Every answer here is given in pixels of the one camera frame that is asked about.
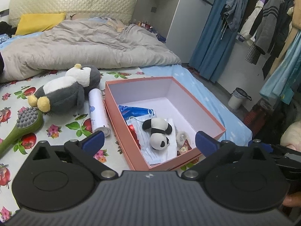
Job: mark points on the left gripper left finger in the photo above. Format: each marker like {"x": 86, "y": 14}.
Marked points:
{"x": 83, "y": 152}

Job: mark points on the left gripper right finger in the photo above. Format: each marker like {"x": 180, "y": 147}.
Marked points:
{"x": 216, "y": 154}

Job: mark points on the clear labelled plastic packet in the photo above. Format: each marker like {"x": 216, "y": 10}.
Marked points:
{"x": 181, "y": 137}

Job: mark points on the blue red snack bag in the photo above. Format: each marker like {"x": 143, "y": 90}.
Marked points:
{"x": 129, "y": 111}

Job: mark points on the small panda plush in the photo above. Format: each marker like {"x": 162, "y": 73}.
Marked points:
{"x": 159, "y": 130}

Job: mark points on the blue surgical mask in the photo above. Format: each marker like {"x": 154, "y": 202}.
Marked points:
{"x": 152, "y": 157}

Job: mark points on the dark red candy packet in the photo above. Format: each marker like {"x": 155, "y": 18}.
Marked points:
{"x": 184, "y": 148}

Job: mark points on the red foil snack packet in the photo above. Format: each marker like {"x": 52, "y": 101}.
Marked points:
{"x": 133, "y": 132}

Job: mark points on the person's right hand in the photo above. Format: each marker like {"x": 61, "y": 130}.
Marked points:
{"x": 292, "y": 200}

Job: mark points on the floral bed sheet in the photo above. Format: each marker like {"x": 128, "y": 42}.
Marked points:
{"x": 57, "y": 129}

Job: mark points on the blue star bed sheet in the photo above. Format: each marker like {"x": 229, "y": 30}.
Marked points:
{"x": 235, "y": 129}

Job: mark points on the white spray can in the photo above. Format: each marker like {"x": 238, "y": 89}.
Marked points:
{"x": 98, "y": 116}

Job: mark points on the white waste bin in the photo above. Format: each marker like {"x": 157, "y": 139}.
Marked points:
{"x": 237, "y": 98}

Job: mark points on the grey white penguin plush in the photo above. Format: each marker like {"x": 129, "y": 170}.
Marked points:
{"x": 67, "y": 92}

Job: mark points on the green back massager brush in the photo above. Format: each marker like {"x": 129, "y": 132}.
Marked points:
{"x": 30, "y": 120}

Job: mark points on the pink cardboard box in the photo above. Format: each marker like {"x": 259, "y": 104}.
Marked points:
{"x": 169, "y": 99}

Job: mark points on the light blue hanging fabric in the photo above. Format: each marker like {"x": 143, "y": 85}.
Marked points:
{"x": 285, "y": 80}

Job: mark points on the blue curtain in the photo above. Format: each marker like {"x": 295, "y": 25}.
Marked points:
{"x": 214, "y": 46}

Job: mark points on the grey duvet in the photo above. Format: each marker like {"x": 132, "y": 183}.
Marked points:
{"x": 83, "y": 41}

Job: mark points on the white hanging jacket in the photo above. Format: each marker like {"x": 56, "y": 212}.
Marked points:
{"x": 244, "y": 33}

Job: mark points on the yellow pillow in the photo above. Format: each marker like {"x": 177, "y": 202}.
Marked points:
{"x": 32, "y": 23}

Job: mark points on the bottles on bedside shelf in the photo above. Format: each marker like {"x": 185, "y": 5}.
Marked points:
{"x": 151, "y": 29}

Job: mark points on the grey wardrobe cabinet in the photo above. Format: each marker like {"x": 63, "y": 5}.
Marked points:
{"x": 180, "y": 22}

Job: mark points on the black clothing pile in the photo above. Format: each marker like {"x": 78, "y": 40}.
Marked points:
{"x": 6, "y": 32}

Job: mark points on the cream quilted headboard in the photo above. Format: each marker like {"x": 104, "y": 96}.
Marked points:
{"x": 118, "y": 9}

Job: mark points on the grey striped hanging sweater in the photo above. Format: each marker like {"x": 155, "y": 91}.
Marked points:
{"x": 263, "y": 28}

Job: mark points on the hanging denim jeans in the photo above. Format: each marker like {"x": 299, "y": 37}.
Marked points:
{"x": 232, "y": 13}

